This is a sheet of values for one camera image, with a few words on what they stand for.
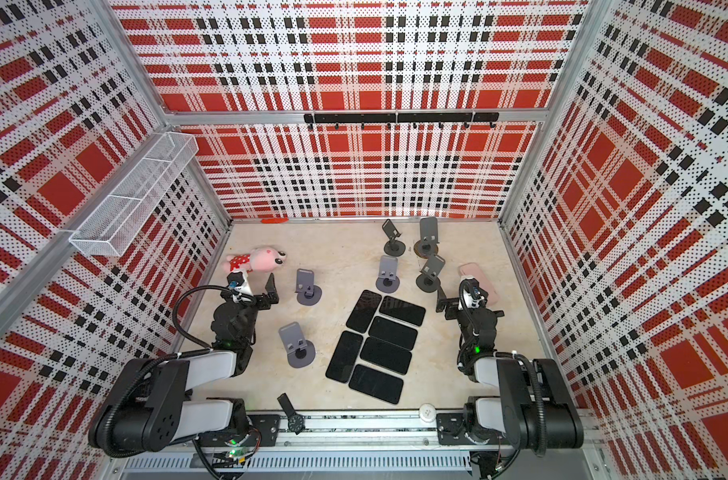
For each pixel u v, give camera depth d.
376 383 0.80
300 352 0.82
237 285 0.72
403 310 0.98
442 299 0.79
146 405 0.43
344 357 0.86
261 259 1.01
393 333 0.93
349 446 0.73
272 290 0.84
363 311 0.98
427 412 0.76
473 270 1.02
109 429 0.40
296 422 0.75
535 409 0.41
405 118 0.90
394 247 1.11
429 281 1.01
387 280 1.00
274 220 1.25
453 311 0.78
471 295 0.79
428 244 1.09
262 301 0.78
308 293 0.94
